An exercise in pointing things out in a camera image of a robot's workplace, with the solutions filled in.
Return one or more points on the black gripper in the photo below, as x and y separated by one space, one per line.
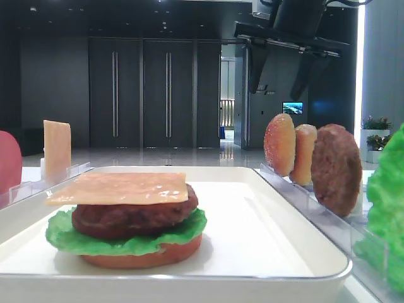
293 24

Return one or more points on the sesame top bun being placed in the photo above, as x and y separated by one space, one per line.
306 135

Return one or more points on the spare brown meat patty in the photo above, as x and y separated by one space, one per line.
336 169

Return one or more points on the cheese slice on burger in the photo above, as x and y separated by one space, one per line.
133 188

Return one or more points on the spare green lettuce leaf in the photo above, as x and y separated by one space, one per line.
385 205

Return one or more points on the meat patty on burger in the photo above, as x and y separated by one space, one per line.
114 222

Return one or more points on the spare standing cheese slice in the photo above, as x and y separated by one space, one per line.
57 148

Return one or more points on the lettuce leaf on burger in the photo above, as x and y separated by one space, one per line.
61 234

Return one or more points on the red tomato slice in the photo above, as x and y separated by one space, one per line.
11 162

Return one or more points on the spare sesame top bun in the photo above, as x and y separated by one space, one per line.
279 144

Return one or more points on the potted flowers in planter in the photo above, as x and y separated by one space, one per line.
374 136

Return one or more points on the dark double doors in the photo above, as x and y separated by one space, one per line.
154 93

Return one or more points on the bottom bun on burger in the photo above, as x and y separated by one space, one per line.
168 254

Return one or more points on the white rectangular metal tray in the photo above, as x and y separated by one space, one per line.
256 247

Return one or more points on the wall monitor screen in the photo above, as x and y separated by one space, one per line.
292 108

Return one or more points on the clear right long rail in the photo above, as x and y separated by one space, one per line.
366 284

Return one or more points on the clear long rail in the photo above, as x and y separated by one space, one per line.
29 188
366 284

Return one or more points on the clear left long rail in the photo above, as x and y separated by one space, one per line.
29 188

